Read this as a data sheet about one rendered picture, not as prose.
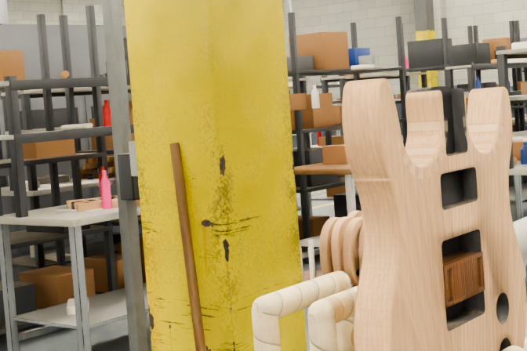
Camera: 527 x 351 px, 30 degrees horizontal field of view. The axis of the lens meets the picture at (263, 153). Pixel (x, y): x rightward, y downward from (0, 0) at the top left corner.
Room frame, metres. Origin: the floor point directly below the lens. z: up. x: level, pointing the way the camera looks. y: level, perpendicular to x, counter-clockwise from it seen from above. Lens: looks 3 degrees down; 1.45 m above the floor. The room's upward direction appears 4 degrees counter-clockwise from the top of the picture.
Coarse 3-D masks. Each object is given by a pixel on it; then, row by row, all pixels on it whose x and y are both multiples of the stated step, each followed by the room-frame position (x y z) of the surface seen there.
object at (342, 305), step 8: (352, 288) 1.18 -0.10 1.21; (328, 296) 1.15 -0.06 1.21; (336, 296) 1.14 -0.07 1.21; (344, 296) 1.15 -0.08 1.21; (352, 296) 1.16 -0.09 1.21; (312, 304) 1.12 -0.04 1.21; (320, 304) 1.12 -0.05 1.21; (328, 304) 1.12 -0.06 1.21; (336, 304) 1.13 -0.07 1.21; (344, 304) 1.14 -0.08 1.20; (352, 304) 1.15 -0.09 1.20; (312, 312) 1.11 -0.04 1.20; (320, 312) 1.11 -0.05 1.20; (328, 312) 1.11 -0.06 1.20; (336, 312) 1.12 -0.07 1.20; (344, 312) 1.14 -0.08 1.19; (352, 312) 1.15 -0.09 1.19; (336, 320) 1.13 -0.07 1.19
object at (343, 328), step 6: (348, 288) 1.30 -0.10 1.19; (348, 318) 1.29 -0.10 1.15; (336, 324) 1.29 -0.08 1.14; (342, 324) 1.29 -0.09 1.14; (348, 324) 1.29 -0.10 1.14; (336, 330) 1.29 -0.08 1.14; (342, 330) 1.29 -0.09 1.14; (348, 330) 1.29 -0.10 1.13; (336, 336) 1.29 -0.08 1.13; (342, 336) 1.29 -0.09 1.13; (348, 336) 1.29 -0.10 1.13; (342, 342) 1.29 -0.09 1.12; (348, 342) 1.29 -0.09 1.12; (342, 348) 1.29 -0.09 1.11; (348, 348) 1.29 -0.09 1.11
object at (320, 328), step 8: (312, 320) 1.11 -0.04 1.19; (320, 320) 1.11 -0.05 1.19; (328, 320) 1.11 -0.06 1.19; (312, 328) 1.11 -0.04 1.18; (320, 328) 1.11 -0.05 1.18; (328, 328) 1.11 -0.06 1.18; (312, 336) 1.11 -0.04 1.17; (320, 336) 1.11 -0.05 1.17; (328, 336) 1.11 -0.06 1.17; (312, 344) 1.12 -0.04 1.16; (320, 344) 1.11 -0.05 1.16; (328, 344) 1.11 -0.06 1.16; (336, 344) 1.12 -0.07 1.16
